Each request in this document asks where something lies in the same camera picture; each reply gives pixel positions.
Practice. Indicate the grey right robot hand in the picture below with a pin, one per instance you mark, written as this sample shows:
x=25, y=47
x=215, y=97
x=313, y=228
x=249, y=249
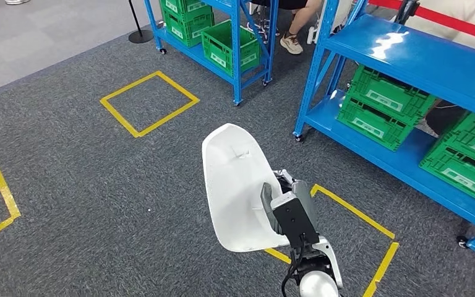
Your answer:
x=308, y=196

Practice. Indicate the white curved shell part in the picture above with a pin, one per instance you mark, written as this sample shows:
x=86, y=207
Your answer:
x=233, y=188

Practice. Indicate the blue metal shelf rack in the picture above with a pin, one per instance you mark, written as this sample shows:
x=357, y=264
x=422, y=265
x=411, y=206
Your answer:
x=236, y=61
x=426, y=61

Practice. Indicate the chrome chair base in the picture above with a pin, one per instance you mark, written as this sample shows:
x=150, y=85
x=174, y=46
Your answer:
x=262, y=20

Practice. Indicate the white table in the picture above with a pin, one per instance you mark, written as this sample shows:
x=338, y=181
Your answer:
x=346, y=10

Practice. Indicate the red barrier tape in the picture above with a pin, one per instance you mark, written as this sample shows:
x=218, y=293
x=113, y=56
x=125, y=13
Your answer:
x=446, y=20

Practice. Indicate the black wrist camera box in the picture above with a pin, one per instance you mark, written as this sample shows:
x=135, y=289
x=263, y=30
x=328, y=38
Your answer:
x=299, y=221

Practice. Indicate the black stanchion post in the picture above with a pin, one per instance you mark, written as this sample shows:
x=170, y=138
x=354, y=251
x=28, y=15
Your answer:
x=141, y=37
x=406, y=10

